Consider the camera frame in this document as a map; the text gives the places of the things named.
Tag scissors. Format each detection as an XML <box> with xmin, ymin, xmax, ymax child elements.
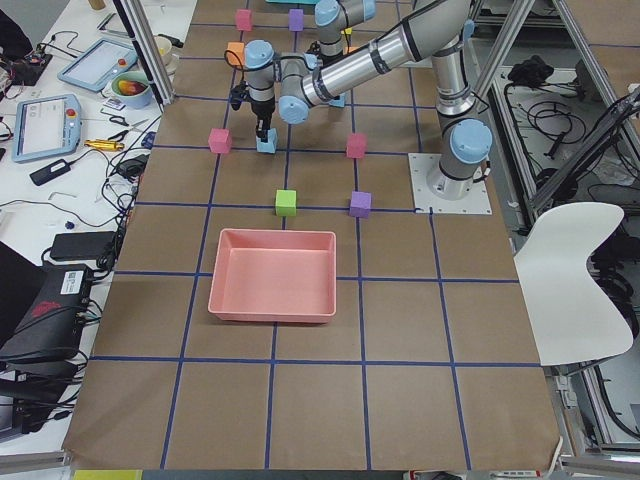
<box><xmin>102</xmin><ymin>115</ymin><xmax>150</xmax><ymax>143</ymax></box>

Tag pink tray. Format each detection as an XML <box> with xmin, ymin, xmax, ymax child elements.
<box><xmin>208</xmin><ymin>228</ymin><xmax>337</xmax><ymax>324</ymax></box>

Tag purple block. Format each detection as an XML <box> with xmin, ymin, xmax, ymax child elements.
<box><xmin>288</xmin><ymin>9</ymin><xmax>304</xmax><ymax>32</ymax></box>
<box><xmin>349</xmin><ymin>191</ymin><xmax>372</xmax><ymax>218</ymax></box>

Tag yellow handled tool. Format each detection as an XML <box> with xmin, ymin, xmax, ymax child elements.
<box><xmin>84</xmin><ymin>139</ymin><xmax>125</xmax><ymax>152</ymax></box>

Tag black power adapter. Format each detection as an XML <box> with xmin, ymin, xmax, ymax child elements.
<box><xmin>30</xmin><ymin>159</ymin><xmax>71</xmax><ymax>186</ymax></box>

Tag blue bowl with fruit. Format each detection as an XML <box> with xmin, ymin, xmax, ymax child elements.
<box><xmin>111</xmin><ymin>71</ymin><xmax>153</xmax><ymax>109</ymax></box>

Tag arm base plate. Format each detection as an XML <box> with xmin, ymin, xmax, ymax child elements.
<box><xmin>408</xmin><ymin>153</ymin><xmax>492</xmax><ymax>215</ymax></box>

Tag orange block near right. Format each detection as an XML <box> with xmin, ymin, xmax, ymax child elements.
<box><xmin>225</xmin><ymin>42</ymin><xmax>245</xmax><ymax>67</ymax></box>

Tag black computer box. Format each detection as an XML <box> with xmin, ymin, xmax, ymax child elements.
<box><xmin>1</xmin><ymin>264</ymin><xmax>92</xmax><ymax>366</ymax></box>

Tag purple block left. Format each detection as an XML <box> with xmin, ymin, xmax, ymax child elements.
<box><xmin>349</xmin><ymin>191</ymin><xmax>372</xmax><ymax>218</ymax></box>

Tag cyan tray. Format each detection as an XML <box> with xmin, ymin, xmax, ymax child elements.
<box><xmin>266</xmin><ymin>0</ymin><xmax>319</xmax><ymax>5</ymax></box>

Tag teach pendant far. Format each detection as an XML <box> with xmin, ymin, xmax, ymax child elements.
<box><xmin>57</xmin><ymin>39</ymin><xmax>138</xmax><ymax>92</ymax></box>

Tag white chair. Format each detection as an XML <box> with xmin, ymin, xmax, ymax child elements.
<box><xmin>514</xmin><ymin>202</ymin><xmax>633</xmax><ymax>366</ymax></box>

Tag pink block near left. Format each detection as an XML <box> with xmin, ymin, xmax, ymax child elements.
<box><xmin>208</xmin><ymin>128</ymin><xmax>232</xmax><ymax>154</ymax></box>

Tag light blue block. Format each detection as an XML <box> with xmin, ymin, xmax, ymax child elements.
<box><xmin>328</xmin><ymin>93</ymin><xmax>346</xmax><ymax>108</ymax></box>
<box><xmin>256</xmin><ymin>128</ymin><xmax>278</xmax><ymax>154</ymax></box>

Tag pink block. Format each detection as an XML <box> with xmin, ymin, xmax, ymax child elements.
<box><xmin>208</xmin><ymin>128</ymin><xmax>232</xmax><ymax>154</ymax></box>
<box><xmin>235</xmin><ymin>9</ymin><xmax>253</xmax><ymax>32</ymax></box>
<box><xmin>345</xmin><ymin>133</ymin><xmax>367</xmax><ymax>159</ymax></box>

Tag teach pendant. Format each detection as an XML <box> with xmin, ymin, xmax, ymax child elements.
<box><xmin>57</xmin><ymin>39</ymin><xmax>138</xmax><ymax>92</ymax></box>
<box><xmin>12</xmin><ymin>94</ymin><xmax>82</xmax><ymax>163</ymax></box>

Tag purple block right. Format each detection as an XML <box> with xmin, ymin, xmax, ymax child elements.
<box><xmin>288</xmin><ymin>9</ymin><xmax>304</xmax><ymax>32</ymax></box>

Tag cream bowl with lemon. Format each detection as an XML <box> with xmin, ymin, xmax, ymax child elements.
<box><xmin>154</xmin><ymin>36</ymin><xmax>179</xmax><ymax>74</ymax></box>

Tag green block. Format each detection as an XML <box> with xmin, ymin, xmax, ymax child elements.
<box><xmin>275</xmin><ymin>189</ymin><xmax>297</xmax><ymax>217</ymax></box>

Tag pink block near right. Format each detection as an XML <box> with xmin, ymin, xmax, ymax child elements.
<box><xmin>235</xmin><ymin>9</ymin><xmax>253</xmax><ymax>32</ymax></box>

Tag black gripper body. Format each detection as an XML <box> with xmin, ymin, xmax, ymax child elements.
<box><xmin>251</xmin><ymin>99</ymin><xmax>274</xmax><ymax>129</ymax></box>

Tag aluminium frame post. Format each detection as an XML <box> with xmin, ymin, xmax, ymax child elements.
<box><xmin>113</xmin><ymin>0</ymin><xmax>175</xmax><ymax>107</ymax></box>

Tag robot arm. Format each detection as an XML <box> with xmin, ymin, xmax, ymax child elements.
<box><xmin>229</xmin><ymin>1</ymin><xmax>493</xmax><ymax>201</ymax></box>
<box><xmin>314</xmin><ymin>0</ymin><xmax>376</xmax><ymax>65</ymax></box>

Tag pink block far left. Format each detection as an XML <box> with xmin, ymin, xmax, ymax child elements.
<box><xmin>345</xmin><ymin>133</ymin><xmax>367</xmax><ymax>159</ymax></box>

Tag teach pendant near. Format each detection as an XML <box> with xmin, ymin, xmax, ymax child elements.
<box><xmin>12</xmin><ymin>94</ymin><xmax>82</xmax><ymax>163</ymax></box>

